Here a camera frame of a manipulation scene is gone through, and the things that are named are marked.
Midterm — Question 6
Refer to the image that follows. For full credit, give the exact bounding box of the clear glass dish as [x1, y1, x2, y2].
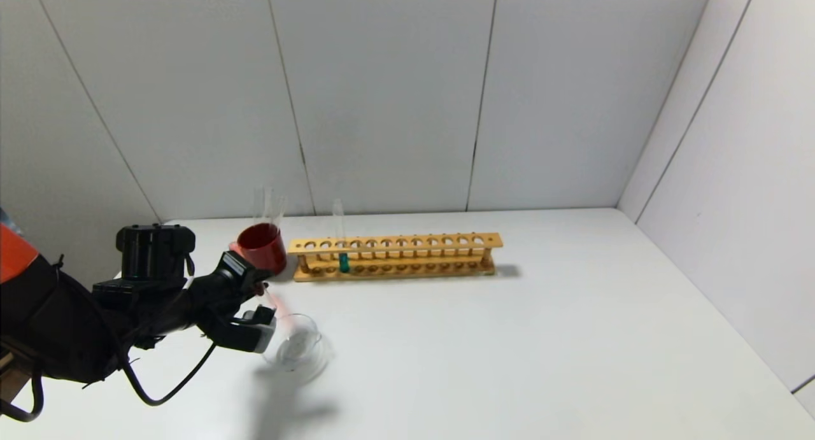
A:
[263, 313, 332, 382]

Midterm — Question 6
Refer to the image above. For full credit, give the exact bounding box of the test tube with blue pigment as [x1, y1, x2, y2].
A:
[332, 199, 351, 274]

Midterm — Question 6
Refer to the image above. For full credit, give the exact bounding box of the wooden test tube rack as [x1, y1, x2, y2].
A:
[288, 232, 503, 282]

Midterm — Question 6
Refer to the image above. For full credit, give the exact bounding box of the silver white wrist camera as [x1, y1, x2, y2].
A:
[245, 305, 278, 353]

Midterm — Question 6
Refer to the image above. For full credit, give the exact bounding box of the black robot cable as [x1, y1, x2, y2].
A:
[120, 341, 217, 407]

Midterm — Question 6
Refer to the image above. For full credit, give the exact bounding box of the empty clear test tube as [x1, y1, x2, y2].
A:
[257, 187, 276, 229]

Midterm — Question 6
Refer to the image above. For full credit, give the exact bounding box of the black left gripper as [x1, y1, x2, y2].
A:
[188, 250, 275, 325]

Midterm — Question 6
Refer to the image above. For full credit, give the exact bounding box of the test tube with red pigment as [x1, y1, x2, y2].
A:
[229, 241, 300, 339]

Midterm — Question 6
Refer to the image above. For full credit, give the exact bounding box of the dark red cup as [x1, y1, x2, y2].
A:
[237, 224, 288, 278]

